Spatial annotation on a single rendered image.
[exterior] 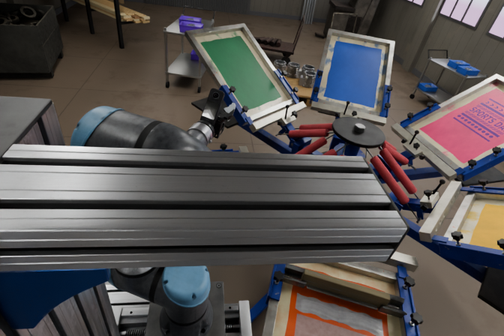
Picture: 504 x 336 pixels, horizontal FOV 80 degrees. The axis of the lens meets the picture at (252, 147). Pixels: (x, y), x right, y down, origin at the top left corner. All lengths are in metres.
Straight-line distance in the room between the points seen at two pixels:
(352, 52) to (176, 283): 2.48
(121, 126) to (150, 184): 0.32
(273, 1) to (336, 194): 10.17
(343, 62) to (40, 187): 2.68
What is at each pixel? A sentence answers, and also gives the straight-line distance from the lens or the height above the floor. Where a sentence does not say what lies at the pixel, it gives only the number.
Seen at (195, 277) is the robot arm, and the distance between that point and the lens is 0.83.
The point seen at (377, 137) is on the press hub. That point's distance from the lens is 1.89.
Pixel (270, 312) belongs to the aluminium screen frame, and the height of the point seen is 0.99.
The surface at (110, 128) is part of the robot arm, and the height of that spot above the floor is 1.90.
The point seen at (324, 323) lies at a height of 0.95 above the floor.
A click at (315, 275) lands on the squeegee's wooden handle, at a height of 1.06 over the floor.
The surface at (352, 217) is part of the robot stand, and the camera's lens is 0.25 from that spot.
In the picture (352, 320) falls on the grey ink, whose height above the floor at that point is 0.96.
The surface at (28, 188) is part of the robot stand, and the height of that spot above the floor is 2.03.
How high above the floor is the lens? 2.20
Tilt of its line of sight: 36 degrees down
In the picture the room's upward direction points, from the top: 9 degrees clockwise
